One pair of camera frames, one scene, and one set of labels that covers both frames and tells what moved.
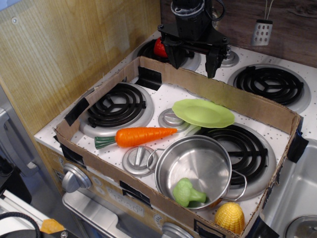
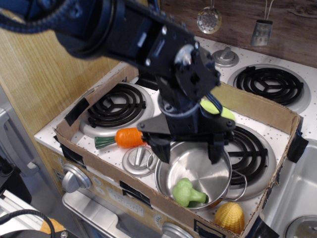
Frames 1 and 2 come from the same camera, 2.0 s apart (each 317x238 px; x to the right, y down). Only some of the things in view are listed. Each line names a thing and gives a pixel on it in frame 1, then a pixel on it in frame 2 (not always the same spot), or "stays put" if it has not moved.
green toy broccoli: [184, 193] stays put
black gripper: [192, 30] -> [182, 120]
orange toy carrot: [129, 137] stays put
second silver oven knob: [171, 230] stays put
